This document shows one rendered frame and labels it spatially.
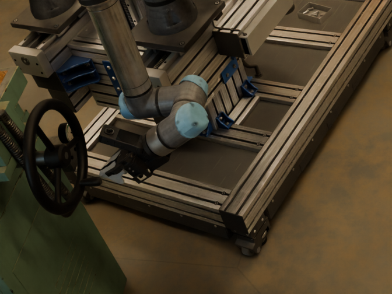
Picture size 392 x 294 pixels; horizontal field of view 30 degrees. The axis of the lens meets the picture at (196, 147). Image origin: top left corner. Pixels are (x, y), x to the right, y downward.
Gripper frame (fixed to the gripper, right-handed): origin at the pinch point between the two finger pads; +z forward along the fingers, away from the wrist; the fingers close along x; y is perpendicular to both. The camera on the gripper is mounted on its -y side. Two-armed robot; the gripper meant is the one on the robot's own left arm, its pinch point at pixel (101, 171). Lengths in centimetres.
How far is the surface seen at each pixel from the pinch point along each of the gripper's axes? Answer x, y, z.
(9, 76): 18.2, -30.3, 11.5
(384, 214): 43, 91, -20
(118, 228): 42, 43, 64
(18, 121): -1.3, -24.7, 2.1
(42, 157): -6.4, -15.1, 1.9
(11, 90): 14.7, -27.9, 11.6
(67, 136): 18.9, -6.4, 16.8
